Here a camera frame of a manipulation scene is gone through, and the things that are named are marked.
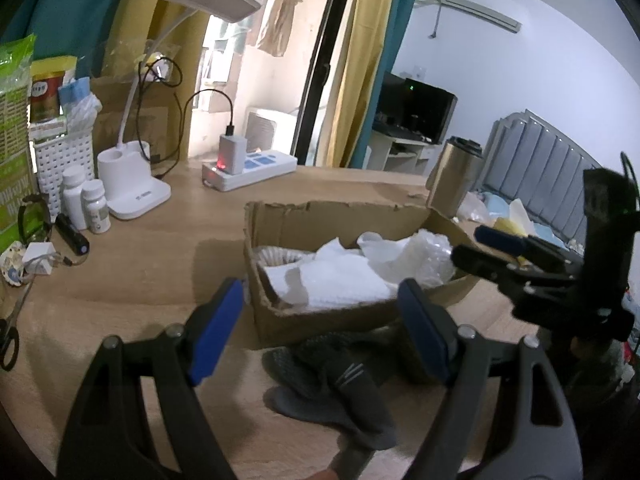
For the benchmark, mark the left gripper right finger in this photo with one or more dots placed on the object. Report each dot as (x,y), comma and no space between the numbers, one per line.
(532,434)

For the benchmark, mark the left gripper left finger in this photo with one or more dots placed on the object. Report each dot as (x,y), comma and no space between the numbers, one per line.
(108,435)

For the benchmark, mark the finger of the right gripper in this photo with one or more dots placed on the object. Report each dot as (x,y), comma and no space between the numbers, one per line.
(473,261)
(540,253)

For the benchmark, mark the clear bubble wrap bundle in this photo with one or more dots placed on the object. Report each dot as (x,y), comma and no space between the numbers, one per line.
(427,259)

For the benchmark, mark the grey dotted socks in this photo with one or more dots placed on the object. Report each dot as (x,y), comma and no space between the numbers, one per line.
(334,380)

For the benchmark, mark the yellow tissue pack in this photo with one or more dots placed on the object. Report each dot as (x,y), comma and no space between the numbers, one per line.
(510,227)

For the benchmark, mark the clear plastic bag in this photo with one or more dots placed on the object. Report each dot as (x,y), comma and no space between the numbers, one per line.
(473,208)

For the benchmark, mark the grey padded headboard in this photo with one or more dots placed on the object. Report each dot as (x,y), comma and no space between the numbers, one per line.
(528,159)

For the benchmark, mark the steel travel tumbler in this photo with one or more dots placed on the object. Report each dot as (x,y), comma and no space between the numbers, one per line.
(454,174)

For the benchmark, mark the white cloth in box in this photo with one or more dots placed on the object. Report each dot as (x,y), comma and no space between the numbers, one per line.
(379,250)

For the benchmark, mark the black scissors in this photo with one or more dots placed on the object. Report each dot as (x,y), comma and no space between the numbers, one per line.
(10,337)

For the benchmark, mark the white tv stand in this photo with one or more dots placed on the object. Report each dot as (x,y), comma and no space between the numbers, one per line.
(405,156)

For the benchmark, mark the black monitor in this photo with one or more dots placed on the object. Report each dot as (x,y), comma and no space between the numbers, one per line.
(409,109)

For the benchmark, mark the white usb adapter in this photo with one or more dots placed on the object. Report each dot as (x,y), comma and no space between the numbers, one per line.
(40,258)

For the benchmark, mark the black cylinder flashlight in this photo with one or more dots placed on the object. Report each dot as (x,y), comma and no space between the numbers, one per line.
(75,239)

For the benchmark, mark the white pill bottle small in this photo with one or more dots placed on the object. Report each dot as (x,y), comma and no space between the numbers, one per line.
(95,206)

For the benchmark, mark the brown cardboard box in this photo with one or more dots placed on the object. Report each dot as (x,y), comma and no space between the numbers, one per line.
(308,227)

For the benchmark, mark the yellow curtain right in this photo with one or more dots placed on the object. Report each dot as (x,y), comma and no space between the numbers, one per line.
(360,57)

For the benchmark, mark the white power strip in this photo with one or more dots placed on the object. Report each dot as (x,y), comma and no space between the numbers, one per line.
(258,167)

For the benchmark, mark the white air conditioner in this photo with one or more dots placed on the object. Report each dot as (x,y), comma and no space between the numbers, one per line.
(505,14)

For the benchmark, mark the green snack bag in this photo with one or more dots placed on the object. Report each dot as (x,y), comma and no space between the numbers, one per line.
(16,178)

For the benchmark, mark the white perforated basket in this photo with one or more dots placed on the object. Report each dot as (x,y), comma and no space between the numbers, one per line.
(56,150)

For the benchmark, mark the yellow red packet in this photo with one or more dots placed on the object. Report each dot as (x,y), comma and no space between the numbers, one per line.
(48,75)

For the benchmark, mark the white charger with black cable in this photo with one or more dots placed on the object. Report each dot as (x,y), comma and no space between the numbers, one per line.
(231,149)

